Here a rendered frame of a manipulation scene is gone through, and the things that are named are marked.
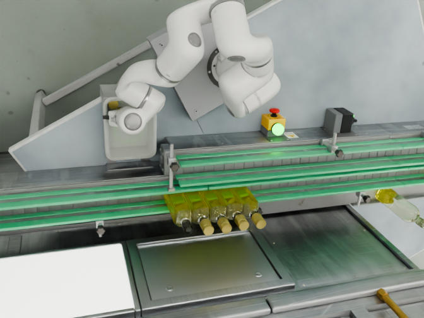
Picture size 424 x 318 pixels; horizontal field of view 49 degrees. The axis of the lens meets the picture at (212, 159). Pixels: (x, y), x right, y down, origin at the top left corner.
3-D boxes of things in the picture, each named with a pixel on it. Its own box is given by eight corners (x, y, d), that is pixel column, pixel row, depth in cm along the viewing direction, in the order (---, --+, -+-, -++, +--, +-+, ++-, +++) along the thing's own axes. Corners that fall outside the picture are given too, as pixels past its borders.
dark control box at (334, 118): (322, 126, 189) (332, 134, 181) (325, 107, 185) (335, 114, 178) (340, 125, 191) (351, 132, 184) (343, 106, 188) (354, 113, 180)
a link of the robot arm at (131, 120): (141, 79, 128) (171, 96, 131) (135, 79, 138) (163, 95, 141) (115, 127, 128) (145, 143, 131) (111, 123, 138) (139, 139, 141)
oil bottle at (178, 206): (163, 197, 166) (176, 230, 147) (163, 183, 163) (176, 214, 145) (178, 196, 167) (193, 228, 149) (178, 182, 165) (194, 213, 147)
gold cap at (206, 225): (199, 228, 147) (203, 236, 143) (199, 219, 145) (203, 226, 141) (210, 227, 148) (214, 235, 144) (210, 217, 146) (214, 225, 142)
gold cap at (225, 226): (216, 226, 148) (221, 234, 145) (217, 217, 147) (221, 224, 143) (227, 225, 149) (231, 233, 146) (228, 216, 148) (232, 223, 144)
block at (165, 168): (158, 167, 168) (162, 176, 161) (158, 143, 164) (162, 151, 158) (168, 166, 169) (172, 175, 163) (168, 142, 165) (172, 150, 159)
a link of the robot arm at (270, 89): (266, 79, 149) (289, 93, 136) (233, 102, 149) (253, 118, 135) (253, 54, 144) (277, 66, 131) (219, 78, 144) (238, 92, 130)
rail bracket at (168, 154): (162, 180, 162) (170, 198, 151) (163, 136, 155) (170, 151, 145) (170, 180, 163) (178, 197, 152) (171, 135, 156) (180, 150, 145)
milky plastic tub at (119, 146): (103, 151, 165) (106, 161, 158) (100, 90, 156) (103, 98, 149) (152, 147, 170) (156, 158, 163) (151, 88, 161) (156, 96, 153)
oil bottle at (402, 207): (374, 197, 195) (415, 231, 173) (377, 185, 193) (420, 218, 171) (385, 197, 197) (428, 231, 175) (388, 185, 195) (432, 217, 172)
